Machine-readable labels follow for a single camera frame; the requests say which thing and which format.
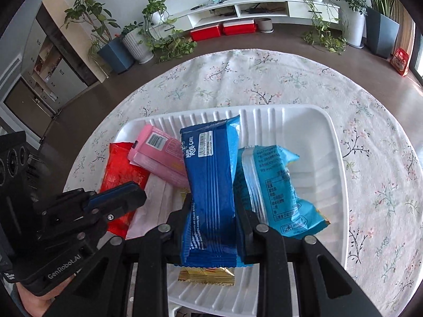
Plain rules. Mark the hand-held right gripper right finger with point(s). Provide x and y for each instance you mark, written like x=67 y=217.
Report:
x=246 y=228

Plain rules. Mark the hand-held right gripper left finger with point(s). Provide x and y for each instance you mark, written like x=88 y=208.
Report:
x=176 y=221

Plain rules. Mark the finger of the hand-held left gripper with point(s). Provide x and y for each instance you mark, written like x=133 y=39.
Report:
x=109 y=194
x=122 y=206

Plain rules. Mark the dark blue snack packet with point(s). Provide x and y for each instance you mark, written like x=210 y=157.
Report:
x=211 y=188

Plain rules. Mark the light blue snack packet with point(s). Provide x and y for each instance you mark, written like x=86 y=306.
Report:
x=274 y=188

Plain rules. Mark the gold snack packet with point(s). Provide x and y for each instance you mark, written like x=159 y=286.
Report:
x=205 y=275

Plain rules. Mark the pink snack packet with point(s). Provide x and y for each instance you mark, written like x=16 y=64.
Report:
x=162 y=158

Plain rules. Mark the white plastic tray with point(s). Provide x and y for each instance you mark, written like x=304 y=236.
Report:
x=297 y=132

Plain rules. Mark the person's left hand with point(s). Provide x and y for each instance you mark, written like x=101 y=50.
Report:
x=36 y=303

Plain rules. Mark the tall plant in blue pot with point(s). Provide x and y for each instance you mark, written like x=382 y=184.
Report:
x=115 y=56

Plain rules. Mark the plant in ribbed white pot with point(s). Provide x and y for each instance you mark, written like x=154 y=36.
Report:
x=137 y=48

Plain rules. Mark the white TV cabinet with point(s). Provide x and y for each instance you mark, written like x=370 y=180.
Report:
x=205 y=18

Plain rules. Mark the empty grey flower pot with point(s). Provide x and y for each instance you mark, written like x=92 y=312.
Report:
x=265 y=25

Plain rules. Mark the black set-top box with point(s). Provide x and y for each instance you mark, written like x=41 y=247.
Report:
x=256 y=10

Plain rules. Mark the red bag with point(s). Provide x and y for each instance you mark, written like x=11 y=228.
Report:
x=400 y=61

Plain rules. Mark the bushy plant in tall white pot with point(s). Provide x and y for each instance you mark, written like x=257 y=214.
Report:
x=355 y=26

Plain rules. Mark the black-framed glass door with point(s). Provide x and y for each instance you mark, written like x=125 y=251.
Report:
x=419 y=66

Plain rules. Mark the large-leaf plant in grey pot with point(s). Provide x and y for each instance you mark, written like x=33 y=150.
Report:
x=381 y=33

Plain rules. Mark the beige curtain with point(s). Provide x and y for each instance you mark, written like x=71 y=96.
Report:
x=408 y=36

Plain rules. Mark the wall cabinets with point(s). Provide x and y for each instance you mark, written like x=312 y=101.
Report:
x=62 y=72

